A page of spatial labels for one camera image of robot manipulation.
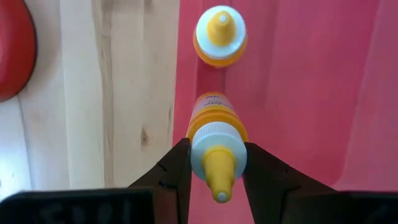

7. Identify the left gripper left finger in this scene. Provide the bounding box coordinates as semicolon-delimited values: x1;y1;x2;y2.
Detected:
129;138;193;224

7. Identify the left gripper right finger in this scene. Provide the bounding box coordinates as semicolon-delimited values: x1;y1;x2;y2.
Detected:
242;142;335;224

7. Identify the large yellow food coloring bottle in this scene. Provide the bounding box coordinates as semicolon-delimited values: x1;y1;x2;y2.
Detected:
185;91;249;204
192;5;249;68

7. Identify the pink translucent plastic bin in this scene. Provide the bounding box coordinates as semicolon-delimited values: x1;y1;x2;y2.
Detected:
172;0;398;224

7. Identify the red desk lamp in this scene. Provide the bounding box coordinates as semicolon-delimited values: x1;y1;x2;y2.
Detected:
0;0;38;103

